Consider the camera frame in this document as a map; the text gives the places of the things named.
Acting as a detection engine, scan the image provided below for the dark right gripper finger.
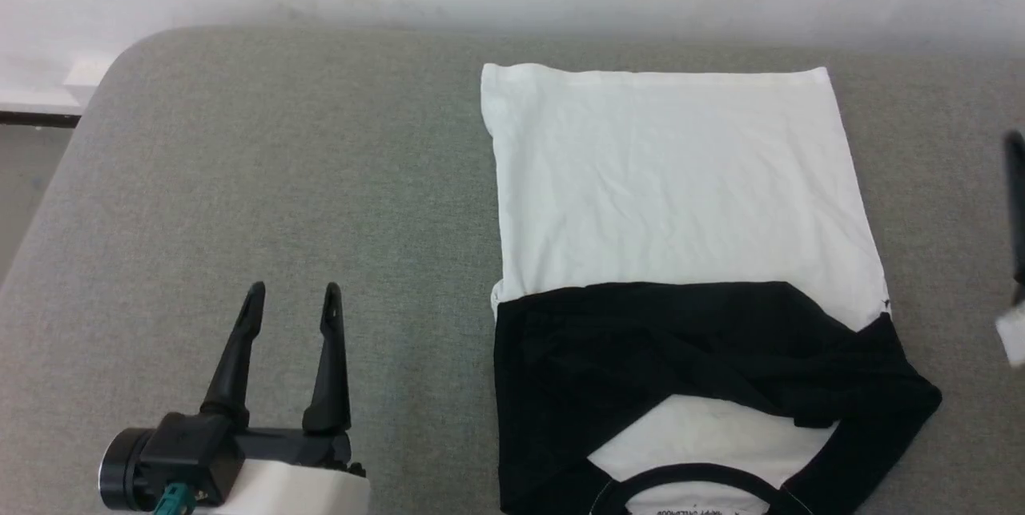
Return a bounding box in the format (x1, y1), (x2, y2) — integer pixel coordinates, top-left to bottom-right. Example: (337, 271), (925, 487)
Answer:
(1003, 131), (1025, 286)

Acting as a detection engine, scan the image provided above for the white wall ledge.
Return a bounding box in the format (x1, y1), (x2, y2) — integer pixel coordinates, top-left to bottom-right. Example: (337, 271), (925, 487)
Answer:
(0, 50), (123, 114)

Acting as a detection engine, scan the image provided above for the teal cable connector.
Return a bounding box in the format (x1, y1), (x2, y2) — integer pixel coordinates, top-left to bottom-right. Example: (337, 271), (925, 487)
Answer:
(154, 482), (199, 515)

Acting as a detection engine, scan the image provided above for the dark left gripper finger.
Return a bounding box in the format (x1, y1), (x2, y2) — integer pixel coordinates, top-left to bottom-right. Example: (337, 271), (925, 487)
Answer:
(199, 281), (267, 430)
(302, 282), (352, 435)

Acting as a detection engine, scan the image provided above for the grey fabric sofa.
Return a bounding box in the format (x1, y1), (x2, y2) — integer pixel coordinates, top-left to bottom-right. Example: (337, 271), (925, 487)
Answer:
(0, 25), (1025, 515)

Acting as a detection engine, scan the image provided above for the black and white t-shirt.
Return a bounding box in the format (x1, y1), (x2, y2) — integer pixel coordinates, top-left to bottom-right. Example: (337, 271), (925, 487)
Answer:
(479, 62), (944, 515)

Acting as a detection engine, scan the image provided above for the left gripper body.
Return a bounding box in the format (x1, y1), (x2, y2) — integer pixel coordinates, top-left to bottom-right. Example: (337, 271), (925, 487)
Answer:
(98, 412), (367, 513)

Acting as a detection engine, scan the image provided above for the black floor strip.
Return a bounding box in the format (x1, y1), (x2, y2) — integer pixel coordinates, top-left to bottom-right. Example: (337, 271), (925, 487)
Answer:
(0, 111), (82, 130)

